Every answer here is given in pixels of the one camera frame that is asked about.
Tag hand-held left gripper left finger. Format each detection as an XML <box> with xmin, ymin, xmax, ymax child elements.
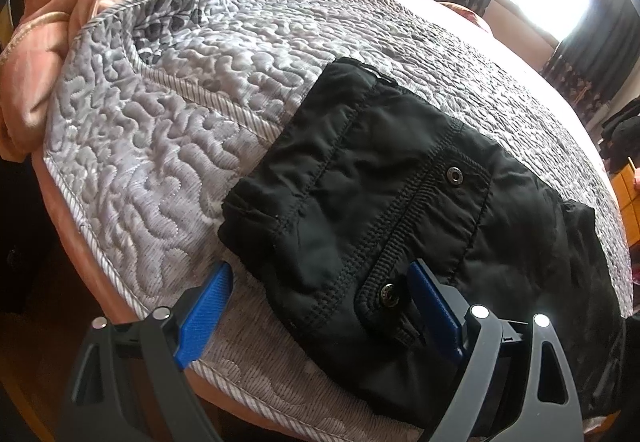
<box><xmin>59</xmin><ymin>263</ymin><xmax>233</xmax><ymax>442</ymax></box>

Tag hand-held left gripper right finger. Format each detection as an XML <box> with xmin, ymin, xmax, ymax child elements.
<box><xmin>407</xmin><ymin>259</ymin><xmax>583</xmax><ymax>442</ymax></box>

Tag black pants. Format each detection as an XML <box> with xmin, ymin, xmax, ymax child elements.
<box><xmin>218</xmin><ymin>57</ymin><xmax>628</xmax><ymax>433</ymax></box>

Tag grey quilted mattress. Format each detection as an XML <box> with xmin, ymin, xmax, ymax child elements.
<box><xmin>42</xmin><ymin>0</ymin><xmax>633</xmax><ymax>442</ymax></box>

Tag wooden dresser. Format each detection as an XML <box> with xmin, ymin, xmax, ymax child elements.
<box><xmin>612</xmin><ymin>157</ymin><xmax>640</xmax><ymax>218</ymax></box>

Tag dark hanging coats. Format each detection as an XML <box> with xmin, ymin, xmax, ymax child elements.
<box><xmin>600</xmin><ymin>99</ymin><xmax>640</xmax><ymax>160</ymax></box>

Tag pink pillow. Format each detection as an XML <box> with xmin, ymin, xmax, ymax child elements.
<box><xmin>442</xmin><ymin>1</ymin><xmax>496</xmax><ymax>30</ymax></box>

